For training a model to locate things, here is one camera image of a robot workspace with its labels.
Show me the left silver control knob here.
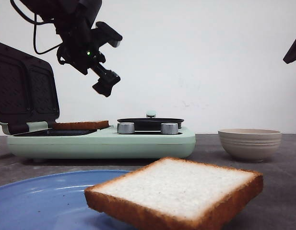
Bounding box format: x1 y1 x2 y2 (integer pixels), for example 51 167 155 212
117 122 135 134

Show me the white bread slice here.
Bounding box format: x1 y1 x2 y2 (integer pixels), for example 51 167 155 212
52 120 109 130
84 157 263 230

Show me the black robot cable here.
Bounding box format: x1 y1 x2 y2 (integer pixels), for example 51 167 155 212
10 0 64 55

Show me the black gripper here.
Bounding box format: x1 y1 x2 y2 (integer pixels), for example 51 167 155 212
54 14 121 97

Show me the beige ribbed ceramic bowl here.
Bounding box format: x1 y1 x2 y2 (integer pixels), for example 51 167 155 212
218 128 282 162

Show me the right silver control knob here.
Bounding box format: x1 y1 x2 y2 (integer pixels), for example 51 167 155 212
161 123 179 135

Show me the breakfast maker hinged lid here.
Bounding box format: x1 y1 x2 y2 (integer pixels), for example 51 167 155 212
0 42 59 135

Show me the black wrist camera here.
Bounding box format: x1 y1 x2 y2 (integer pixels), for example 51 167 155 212
91 22 123 47

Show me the black round frying pan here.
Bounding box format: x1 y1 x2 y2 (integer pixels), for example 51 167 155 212
117 118 184 131

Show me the mint green breakfast maker base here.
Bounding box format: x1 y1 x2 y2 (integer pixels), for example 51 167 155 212
7 111 196 160

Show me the silver control knob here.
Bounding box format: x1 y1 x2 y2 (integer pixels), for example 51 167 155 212
161 123 179 135
117 122 135 134

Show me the blue ceramic plate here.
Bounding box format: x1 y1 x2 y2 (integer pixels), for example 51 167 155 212
0 170 134 230

